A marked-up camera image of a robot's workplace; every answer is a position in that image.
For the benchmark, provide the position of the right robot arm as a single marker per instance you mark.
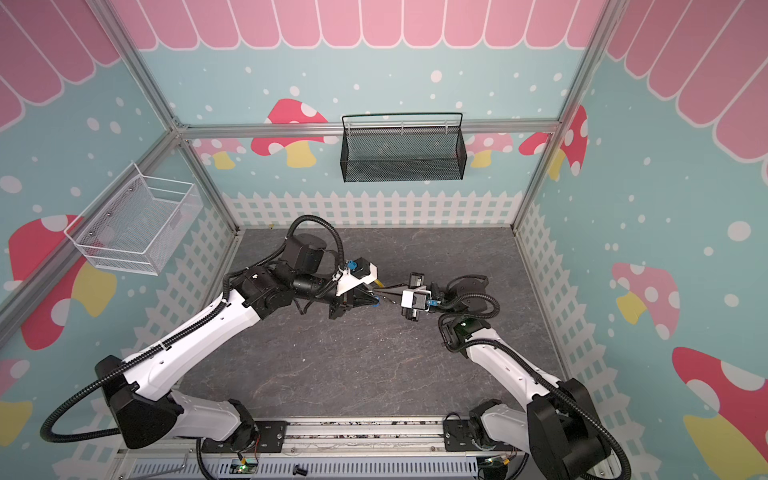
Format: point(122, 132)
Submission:
point(556, 423)

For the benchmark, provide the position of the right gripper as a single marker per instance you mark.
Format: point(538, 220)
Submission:
point(411, 310)

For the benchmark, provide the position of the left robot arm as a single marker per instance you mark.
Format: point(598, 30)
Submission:
point(309, 267)

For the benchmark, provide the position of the white wire wall basket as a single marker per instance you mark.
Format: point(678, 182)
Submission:
point(136, 224)

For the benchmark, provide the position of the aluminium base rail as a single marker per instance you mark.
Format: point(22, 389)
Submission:
point(399, 435)

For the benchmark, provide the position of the black mesh wall basket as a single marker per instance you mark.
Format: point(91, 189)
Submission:
point(403, 147)

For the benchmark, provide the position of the white vented cable duct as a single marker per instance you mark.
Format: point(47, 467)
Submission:
point(346, 468)

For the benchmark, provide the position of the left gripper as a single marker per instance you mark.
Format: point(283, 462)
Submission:
point(347, 300)

